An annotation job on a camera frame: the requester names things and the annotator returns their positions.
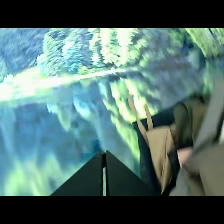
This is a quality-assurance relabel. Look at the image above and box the olive garment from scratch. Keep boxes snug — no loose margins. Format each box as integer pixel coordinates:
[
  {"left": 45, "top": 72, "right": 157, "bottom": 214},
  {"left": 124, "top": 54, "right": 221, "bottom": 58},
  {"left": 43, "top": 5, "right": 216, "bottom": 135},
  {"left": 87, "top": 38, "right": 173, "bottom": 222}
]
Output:
[{"left": 173, "top": 98, "right": 210, "bottom": 150}]

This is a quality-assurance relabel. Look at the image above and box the tan garment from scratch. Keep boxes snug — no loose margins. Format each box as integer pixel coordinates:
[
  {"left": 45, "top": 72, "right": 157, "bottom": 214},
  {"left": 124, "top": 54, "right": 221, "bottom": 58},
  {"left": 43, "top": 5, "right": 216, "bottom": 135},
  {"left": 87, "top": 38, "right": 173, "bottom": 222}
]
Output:
[{"left": 126, "top": 88, "right": 180, "bottom": 194}]

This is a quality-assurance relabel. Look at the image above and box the pink garment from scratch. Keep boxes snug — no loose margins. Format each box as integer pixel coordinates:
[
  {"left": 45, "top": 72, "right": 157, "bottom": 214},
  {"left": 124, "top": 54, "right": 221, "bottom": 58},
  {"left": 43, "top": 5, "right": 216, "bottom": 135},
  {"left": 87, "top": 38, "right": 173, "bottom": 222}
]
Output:
[{"left": 176, "top": 146, "right": 195, "bottom": 166}]

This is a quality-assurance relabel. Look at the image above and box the dark blue garment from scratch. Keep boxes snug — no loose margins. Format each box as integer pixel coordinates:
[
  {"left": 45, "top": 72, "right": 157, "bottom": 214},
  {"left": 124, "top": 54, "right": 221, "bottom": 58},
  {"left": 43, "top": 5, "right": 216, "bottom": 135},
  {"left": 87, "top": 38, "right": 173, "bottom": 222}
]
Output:
[{"left": 132, "top": 108, "right": 183, "bottom": 197}]

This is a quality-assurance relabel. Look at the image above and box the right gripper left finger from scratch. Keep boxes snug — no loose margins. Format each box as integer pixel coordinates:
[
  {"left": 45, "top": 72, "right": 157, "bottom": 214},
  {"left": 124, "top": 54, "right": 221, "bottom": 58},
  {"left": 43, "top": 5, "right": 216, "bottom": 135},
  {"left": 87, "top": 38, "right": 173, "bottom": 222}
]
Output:
[{"left": 50, "top": 152, "right": 105, "bottom": 197}]

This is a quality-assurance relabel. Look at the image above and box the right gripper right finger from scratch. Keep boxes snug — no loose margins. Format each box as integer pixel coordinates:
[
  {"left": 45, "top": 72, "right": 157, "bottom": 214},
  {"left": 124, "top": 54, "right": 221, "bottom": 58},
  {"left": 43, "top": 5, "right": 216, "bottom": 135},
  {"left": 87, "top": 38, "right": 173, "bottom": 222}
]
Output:
[{"left": 105, "top": 150, "right": 158, "bottom": 197}]

